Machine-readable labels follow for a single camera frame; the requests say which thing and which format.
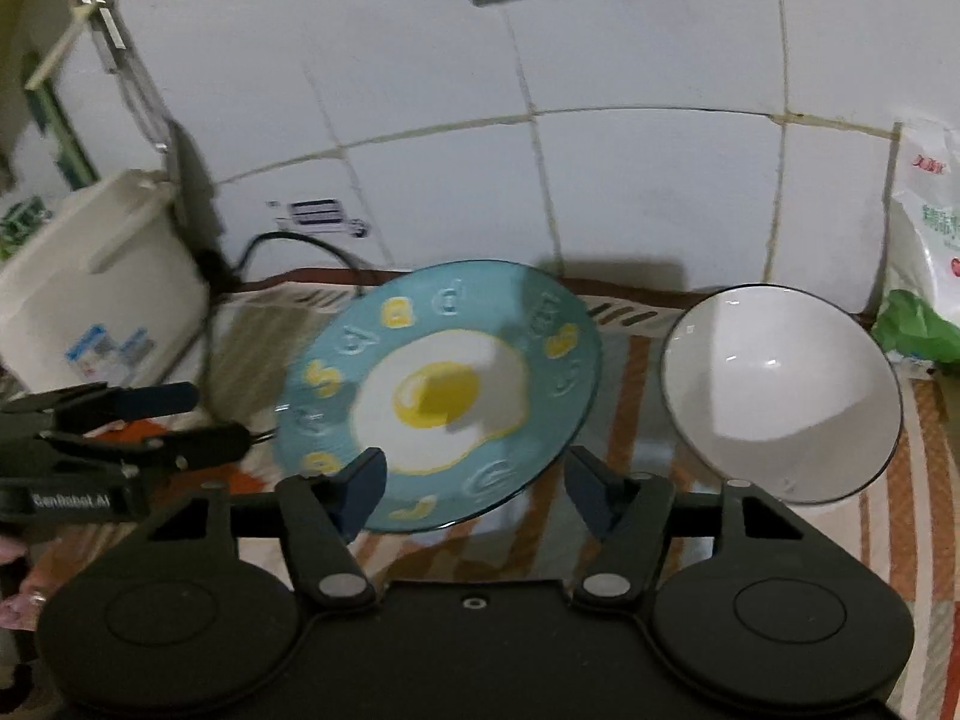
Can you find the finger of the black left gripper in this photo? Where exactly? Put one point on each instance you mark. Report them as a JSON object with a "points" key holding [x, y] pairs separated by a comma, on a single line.
{"points": [[162, 455], [82, 409]]}

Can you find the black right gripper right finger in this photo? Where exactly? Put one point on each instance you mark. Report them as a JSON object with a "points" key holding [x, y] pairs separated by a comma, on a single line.
{"points": [[629, 517]]}

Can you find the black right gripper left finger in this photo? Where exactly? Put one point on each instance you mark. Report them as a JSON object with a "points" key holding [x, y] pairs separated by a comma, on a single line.
{"points": [[321, 516]]}

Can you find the white bowl black rim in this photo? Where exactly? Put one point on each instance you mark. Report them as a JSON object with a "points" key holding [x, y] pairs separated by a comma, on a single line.
{"points": [[775, 386]]}

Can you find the blue egg pattern plate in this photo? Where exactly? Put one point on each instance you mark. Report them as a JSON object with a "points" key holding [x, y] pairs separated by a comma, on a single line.
{"points": [[472, 377]]}

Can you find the person's left hand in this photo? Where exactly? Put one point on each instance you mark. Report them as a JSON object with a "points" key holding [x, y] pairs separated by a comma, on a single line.
{"points": [[21, 611]]}

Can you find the striped woven table mat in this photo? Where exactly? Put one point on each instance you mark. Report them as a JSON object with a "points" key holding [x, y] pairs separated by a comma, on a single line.
{"points": [[756, 614]]}

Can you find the white rice cooker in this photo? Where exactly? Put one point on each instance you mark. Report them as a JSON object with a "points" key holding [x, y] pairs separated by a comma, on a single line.
{"points": [[105, 292]]}

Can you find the white green salt bag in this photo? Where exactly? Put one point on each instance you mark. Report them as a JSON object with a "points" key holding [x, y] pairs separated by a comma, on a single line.
{"points": [[918, 315]]}

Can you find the hanging metal utensil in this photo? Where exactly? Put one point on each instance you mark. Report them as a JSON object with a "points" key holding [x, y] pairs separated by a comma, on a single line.
{"points": [[121, 58]]}

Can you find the blue wall sticker label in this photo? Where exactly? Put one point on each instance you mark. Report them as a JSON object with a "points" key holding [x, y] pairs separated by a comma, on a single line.
{"points": [[318, 216]]}

